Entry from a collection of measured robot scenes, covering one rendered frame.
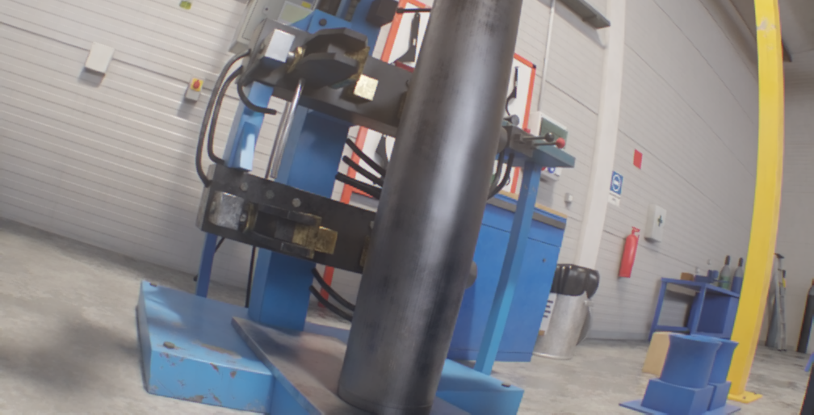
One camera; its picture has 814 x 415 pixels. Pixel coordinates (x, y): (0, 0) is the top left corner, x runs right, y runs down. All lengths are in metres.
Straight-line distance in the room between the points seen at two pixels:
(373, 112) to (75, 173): 2.20
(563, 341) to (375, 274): 2.61
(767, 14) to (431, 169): 3.26
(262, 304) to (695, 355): 1.80
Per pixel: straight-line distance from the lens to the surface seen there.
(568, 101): 5.14
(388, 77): 1.72
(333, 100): 1.62
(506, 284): 2.29
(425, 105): 1.07
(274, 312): 1.82
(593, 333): 5.79
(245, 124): 1.53
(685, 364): 2.31
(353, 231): 1.64
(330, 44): 1.36
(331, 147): 1.84
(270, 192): 1.52
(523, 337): 3.13
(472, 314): 2.80
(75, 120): 3.33
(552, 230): 3.13
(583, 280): 3.48
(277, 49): 1.44
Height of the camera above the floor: 0.50
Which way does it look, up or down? 7 degrees up
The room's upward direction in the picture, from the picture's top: 13 degrees clockwise
